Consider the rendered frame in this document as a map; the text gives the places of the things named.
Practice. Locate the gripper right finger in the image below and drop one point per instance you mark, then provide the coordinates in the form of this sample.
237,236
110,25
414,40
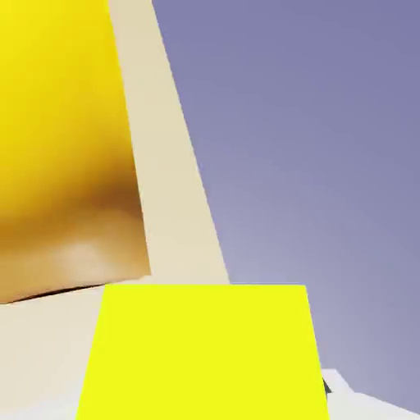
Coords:
354,405

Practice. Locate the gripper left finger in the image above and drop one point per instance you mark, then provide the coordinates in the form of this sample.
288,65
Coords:
42,411

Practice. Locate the small yellow cube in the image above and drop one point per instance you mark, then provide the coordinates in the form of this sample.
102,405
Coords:
203,354

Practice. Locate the large yellow box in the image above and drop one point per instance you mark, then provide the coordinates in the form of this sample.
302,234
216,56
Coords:
59,131

